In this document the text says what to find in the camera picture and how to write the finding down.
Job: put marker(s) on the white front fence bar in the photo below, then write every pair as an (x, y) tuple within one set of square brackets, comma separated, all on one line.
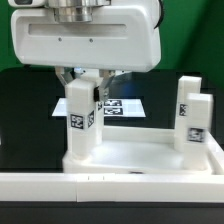
[(111, 187)]

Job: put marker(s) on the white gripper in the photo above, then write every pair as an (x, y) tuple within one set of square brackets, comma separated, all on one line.
[(119, 37)]

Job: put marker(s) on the white desk top tray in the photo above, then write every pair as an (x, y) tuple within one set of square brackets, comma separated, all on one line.
[(135, 150)]

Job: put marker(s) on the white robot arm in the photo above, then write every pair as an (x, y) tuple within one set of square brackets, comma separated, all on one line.
[(78, 10)]

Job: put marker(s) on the white marker sheet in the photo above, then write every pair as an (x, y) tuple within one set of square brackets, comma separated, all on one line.
[(112, 108)]

